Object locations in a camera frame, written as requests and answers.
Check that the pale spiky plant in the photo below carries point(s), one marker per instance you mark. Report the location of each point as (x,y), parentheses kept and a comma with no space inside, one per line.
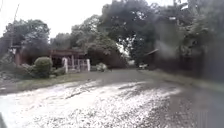
(101,66)

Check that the white gate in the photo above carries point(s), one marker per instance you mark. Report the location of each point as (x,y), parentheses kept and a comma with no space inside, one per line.
(76,65)

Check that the row of trees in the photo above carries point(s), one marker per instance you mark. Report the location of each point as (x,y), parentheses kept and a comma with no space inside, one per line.
(126,23)

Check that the grey gravel road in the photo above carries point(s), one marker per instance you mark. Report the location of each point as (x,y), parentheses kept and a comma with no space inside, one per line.
(100,106)

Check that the low house with red posts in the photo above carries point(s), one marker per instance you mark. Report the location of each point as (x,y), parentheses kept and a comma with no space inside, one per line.
(66,53)

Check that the round green bush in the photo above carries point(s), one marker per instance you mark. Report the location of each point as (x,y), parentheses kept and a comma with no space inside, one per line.
(43,65)

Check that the grass verge with kerb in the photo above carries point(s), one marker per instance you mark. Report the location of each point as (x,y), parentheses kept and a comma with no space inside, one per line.
(180,79)

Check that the dark fence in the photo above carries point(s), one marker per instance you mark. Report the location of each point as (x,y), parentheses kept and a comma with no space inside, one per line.
(200,63)

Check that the pole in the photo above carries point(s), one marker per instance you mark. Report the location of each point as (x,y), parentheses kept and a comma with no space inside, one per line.
(13,26)

